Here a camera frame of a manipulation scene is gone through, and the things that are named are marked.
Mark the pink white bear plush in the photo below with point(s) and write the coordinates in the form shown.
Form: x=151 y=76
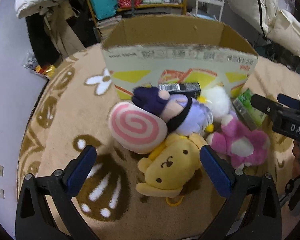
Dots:
x=244 y=147

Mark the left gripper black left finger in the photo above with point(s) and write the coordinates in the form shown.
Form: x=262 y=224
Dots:
x=34 y=219

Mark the green tissue pack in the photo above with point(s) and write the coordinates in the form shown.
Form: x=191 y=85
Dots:
x=252 y=117

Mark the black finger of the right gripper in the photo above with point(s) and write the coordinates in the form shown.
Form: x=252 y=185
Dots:
x=288 y=101
x=273 y=109

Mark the cardboard box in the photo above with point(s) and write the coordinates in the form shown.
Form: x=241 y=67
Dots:
x=150 y=50

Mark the yellow snack bags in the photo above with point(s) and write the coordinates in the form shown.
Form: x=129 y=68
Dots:
x=30 y=63

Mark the purple hair doll plush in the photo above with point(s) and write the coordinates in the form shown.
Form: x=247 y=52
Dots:
x=182 y=113

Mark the beige hanging coat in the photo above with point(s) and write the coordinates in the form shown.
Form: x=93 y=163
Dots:
x=62 y=35

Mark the beige patterned fluffy rug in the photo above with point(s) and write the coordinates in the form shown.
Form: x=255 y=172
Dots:
x=74 y=110

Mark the white fluffy bird plush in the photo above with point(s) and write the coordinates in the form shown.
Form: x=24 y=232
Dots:
x=218 y=102

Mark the pink swirl round plush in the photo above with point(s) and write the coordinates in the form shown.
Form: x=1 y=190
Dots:
x=136 y=129

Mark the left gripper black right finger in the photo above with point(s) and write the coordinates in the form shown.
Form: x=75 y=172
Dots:
x=251 y=209

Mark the cream pillow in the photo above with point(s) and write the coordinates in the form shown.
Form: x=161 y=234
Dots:
x=284 y=29

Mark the white utility cart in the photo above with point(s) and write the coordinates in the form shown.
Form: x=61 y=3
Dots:
x=206 y=15

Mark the person's right hand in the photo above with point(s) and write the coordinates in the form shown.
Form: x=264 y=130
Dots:
x=296 y=164

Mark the yellow dog plush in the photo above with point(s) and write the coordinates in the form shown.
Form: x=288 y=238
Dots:
x=173 y=169

